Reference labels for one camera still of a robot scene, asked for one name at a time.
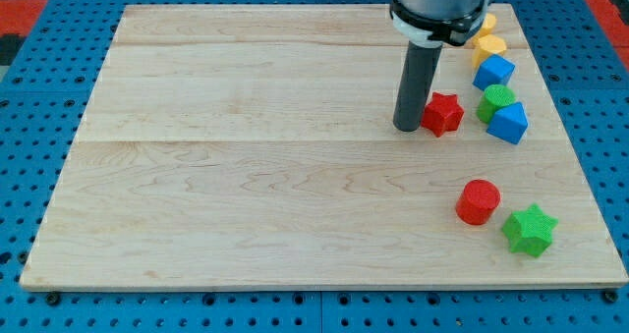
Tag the yellow hexagon block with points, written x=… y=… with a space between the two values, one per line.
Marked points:
x=486 y=46

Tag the light wooden board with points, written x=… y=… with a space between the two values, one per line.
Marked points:
x=251 y=148

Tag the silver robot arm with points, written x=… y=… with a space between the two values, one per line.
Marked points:
x=440 y=10

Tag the red star block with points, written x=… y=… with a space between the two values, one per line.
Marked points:
x=442 y=114

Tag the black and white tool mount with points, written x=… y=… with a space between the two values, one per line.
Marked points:
x=429 y=33

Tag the yellow block at rear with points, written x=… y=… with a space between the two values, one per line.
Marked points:
x=486 y=28

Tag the blue cube block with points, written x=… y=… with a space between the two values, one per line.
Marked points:
x=493 y=70

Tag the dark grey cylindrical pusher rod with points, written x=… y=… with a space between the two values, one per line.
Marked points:
x=416 y=79

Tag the red cylinder block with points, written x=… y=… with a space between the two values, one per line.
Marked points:
x=477 y=202

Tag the blue pentagon block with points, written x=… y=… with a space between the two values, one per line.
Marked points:
x=509 y=123

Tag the green cylinder block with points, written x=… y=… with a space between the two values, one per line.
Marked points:
x=494 y=98

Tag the green star block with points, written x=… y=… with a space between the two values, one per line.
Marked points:
x=529 y=231

